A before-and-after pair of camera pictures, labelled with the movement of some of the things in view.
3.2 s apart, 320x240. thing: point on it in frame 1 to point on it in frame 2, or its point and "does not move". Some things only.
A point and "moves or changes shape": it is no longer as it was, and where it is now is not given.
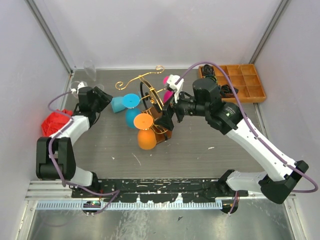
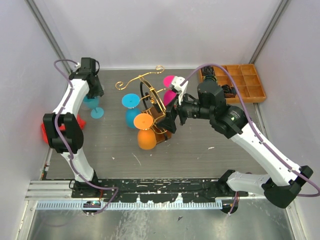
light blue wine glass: [116, 103] moves or changes shape
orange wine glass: [146, 138] does not move
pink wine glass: [168, 93] does not move
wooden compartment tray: [245, 79] does not move
